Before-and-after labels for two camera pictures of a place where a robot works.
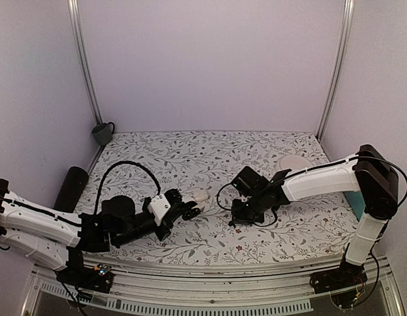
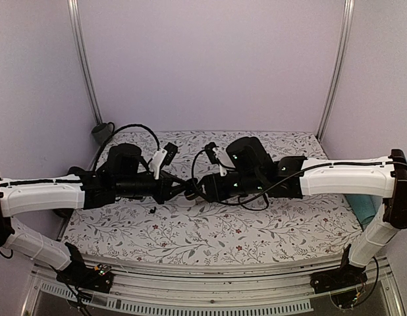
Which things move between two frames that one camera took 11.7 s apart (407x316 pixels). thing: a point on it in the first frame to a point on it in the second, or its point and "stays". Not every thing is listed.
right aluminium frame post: [349, 12] stays
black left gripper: [168, 219] to [164, 193]
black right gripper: [238, 217] to [214, 191]
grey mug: [103, 133] stays
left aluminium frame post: [76, 23] stays
